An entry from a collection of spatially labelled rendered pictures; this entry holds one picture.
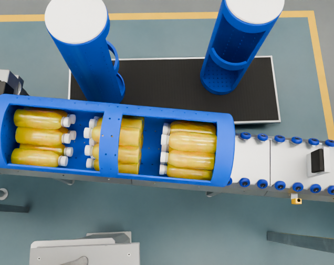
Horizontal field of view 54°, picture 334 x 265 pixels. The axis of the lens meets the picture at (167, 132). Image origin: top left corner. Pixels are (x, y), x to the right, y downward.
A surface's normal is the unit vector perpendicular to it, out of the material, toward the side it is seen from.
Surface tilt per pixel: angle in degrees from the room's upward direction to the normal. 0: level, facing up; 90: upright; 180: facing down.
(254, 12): 0
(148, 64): 0
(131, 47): 0
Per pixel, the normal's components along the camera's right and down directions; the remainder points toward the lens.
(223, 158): 0.00, 0.16
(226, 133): 0.04, -0.42
